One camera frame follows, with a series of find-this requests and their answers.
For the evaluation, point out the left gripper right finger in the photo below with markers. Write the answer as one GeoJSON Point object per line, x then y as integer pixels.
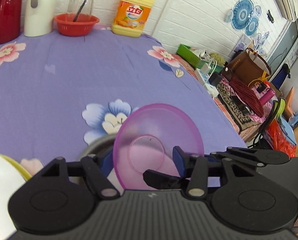
{"type": "Point", "coordinates": [193, 171]}

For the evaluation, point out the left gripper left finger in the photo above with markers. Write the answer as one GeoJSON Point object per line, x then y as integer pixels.
{"type": "Point", "coordinates": [96, 181]}

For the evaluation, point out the stainless steel bowl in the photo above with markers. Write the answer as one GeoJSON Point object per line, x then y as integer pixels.
{"type": "Point", "coordinates": [99, 146]}

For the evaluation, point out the translucent purple plastic bowl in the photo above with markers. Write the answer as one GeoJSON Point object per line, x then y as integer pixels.
{"type": "Point", "coordinates": [146, 140]}

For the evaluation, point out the yellow rimmed white bowl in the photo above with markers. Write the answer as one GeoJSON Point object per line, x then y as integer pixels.
{"type": "Point", "coordinates": [12, 177]}

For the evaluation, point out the purple floral tablecloth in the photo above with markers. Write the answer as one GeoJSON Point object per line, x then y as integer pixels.
{"type": "Point", "coordinates": [59, 94]}

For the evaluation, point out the white power strip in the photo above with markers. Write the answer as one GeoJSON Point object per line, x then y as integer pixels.
{"type": "Point", "coordinates": [204, 81]}

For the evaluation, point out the brown paper bag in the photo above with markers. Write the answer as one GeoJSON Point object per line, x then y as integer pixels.
{"type": "Point", "coordinates": [249, 66]}

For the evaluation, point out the green cardboard box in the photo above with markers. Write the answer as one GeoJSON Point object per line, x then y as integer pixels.
{"type": "Point", "coordinates": [195, 57]}

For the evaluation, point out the red plastic basin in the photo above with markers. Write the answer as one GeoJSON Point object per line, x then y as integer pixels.
{"type": "Point", "coordinates": [82, 27]}

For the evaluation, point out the yellow detergent bottle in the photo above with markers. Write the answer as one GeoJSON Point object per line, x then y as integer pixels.
{"type": "Point", "coordinates": [131, 17]}

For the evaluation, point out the white thermos jug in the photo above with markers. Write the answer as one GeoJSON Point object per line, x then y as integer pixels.
{"type": "Point", "coordinates": [39, 17]}

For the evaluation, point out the black stirring stick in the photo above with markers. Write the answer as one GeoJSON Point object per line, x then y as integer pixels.
{"type": "Point", "coordinates": [85, 1]}

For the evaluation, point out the blue decorative wall plate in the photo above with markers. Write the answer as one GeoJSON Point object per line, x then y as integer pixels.
{"type": "Point", "coordinates": [242, 14]}

